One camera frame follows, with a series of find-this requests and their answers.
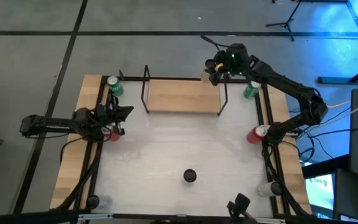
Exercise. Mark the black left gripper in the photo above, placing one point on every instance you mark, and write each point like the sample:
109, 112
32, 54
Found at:
99, 116

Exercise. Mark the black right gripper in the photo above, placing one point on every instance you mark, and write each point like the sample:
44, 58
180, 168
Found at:
236, 62

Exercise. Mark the silver Celsius can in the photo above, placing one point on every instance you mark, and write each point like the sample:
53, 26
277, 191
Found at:
206, 77
92, 201

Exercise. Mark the green Sprite can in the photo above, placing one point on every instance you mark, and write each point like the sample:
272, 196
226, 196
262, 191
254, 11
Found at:
117, 88
250, 91

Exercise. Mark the Celsius Arctic Vibe can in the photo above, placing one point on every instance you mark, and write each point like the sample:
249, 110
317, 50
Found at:
190, 175

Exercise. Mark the Celsius can orange print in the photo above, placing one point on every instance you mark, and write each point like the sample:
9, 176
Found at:
267, 189

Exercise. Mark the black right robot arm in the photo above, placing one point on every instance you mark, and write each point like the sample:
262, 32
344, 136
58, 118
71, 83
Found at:
291, 85

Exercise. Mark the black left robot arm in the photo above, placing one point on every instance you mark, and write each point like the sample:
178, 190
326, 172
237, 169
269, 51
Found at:
48, 124

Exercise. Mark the red Coca-Cola can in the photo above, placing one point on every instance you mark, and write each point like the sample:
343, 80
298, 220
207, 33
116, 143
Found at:
253, 136
114, 137

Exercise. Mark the black tripod stand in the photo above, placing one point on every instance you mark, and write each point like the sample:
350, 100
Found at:
287, 22

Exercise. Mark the black rig crossbar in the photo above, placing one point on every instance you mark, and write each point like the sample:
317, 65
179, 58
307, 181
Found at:
26, 216

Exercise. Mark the monitor screen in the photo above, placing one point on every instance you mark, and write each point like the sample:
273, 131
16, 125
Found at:
320, 193

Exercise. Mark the black table frame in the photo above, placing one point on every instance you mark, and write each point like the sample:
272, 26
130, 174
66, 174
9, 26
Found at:
98, 155

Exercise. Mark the wooden shelf black metal frame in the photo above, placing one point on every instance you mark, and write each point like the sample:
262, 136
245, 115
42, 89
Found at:
182, 96

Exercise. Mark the black desk frame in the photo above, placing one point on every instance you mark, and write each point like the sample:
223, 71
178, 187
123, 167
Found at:
337, 80

